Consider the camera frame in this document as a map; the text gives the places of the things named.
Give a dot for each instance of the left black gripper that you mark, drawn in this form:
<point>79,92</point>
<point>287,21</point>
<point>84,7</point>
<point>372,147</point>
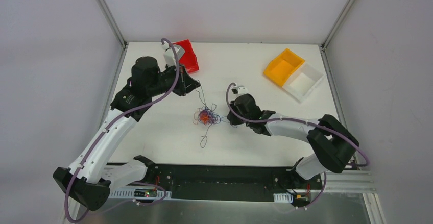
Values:
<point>184,81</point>

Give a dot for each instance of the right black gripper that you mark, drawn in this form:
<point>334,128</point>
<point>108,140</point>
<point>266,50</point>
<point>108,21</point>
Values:
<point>235,115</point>

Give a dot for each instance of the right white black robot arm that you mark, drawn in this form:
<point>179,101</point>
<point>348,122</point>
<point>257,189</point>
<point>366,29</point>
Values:
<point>332,144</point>

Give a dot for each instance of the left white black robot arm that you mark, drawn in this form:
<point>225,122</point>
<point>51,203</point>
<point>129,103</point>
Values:
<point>86,180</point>

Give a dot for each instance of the red plastic bin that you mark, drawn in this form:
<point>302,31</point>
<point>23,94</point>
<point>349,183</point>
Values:
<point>189,58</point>

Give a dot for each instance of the yellow plastic bin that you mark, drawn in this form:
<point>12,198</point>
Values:
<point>282,67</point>

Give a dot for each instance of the white plastic bin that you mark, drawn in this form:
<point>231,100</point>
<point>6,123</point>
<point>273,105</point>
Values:
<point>303,82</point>

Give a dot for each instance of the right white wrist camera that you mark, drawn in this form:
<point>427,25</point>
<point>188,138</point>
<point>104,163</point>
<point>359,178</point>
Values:
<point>239,90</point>

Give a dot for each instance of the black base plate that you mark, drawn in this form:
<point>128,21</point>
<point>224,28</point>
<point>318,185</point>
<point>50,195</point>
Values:
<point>226,183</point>

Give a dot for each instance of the right white cable duct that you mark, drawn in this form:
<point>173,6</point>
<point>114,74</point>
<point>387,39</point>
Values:
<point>282,198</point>

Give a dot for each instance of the white cable duct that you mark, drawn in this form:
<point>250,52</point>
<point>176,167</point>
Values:
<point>139,194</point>
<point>282,198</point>

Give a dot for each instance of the left white cable duct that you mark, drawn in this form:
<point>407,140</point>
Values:
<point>139,194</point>

